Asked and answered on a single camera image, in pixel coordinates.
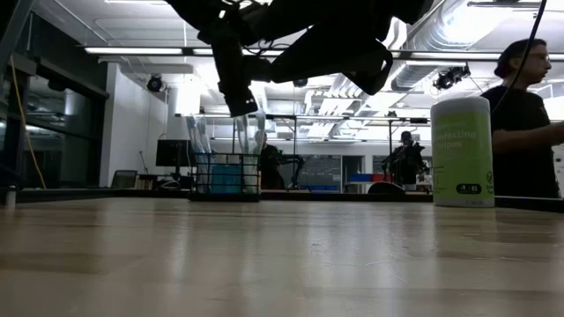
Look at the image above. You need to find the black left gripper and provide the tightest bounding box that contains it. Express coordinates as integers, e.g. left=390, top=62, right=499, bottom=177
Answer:
left=211, top=12, right=272, bottom=118

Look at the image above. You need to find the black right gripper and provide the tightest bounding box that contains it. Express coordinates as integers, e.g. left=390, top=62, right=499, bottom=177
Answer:
left=271, top=26, right=394, bottom=96

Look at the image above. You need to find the long ceiling light strip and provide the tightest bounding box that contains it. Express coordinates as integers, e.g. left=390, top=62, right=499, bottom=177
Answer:
left=192, top=48, right=286, bottom=57
left=409, top=51, right=503, bottom=61
left=83, top=47, right=184, bottom=56

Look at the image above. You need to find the person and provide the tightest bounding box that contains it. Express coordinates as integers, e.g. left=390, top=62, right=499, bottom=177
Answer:
left=259, top=131, right=287, bottom=190
left=479, top=38, right=564, bottom=199
left=387, top=130, right=431, bottom=191

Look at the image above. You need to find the black computer monitor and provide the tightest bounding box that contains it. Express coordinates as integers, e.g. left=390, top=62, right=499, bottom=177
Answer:
left=155, top=139, right=204, bottom=168

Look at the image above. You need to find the green disinfecting wipes canister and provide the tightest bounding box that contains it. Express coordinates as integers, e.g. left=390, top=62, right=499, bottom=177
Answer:
left=430, top=96, right=495, bottom=208

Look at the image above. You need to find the dark office chair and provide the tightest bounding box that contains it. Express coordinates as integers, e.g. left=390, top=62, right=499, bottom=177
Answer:
left=109, top=169, right=138, bottom=189

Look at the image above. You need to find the black workstation frame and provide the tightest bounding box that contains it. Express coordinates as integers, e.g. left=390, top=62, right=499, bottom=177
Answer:
left=229, top=112, right=299, bottom=191

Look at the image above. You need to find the silver ventilation duct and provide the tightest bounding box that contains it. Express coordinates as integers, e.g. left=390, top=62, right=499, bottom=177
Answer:
left=390, top=0, right=472, bottom=92

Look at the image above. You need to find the black ceiling camera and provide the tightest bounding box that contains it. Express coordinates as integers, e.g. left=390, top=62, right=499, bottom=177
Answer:
left=433, top=64, right=471, bottom=92

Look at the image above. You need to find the black aluminium table frame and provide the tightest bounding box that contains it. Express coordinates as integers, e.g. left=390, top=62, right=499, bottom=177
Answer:
left=0, top=180, right=564, bottom=212

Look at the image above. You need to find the black wire basket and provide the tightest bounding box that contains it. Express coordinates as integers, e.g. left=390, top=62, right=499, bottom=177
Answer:
left=189, top=151, right=262, bottom=203

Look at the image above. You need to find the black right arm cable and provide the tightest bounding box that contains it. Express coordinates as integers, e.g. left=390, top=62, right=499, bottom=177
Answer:
left=491, top=0, right=548, bottom=115

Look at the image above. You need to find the yellow extension cable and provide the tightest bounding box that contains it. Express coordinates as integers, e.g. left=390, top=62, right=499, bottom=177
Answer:
left=8, top=55, right=48, bottom=190

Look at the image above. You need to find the short white post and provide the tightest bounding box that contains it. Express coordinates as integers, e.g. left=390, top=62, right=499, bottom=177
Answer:
left=4, top=186, right=19, bottom=211

